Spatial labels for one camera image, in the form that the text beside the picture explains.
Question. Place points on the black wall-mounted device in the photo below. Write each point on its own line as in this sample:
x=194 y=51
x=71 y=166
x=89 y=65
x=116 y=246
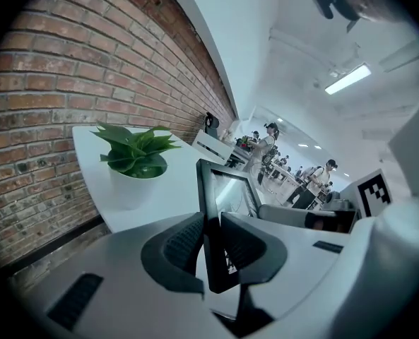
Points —
x=211 y=124

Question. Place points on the black framed picture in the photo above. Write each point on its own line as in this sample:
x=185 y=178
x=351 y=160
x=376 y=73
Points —
x=207 y=189

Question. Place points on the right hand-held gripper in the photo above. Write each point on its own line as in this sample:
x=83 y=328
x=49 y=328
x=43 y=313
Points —
x=350 y=196

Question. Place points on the green potted plant white pot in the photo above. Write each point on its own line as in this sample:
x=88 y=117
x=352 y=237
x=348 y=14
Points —
x=135 y=154

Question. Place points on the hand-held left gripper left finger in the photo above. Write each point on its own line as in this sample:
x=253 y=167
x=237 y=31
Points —
x=174 y=245

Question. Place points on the long ceiling light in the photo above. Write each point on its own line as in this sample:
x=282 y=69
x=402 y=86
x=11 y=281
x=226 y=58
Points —
x=348 y=79

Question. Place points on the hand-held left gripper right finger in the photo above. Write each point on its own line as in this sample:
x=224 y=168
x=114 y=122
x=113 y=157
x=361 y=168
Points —
x=251 y=245

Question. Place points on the person's face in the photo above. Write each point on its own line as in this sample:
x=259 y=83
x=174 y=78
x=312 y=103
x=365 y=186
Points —
x=375 y=2

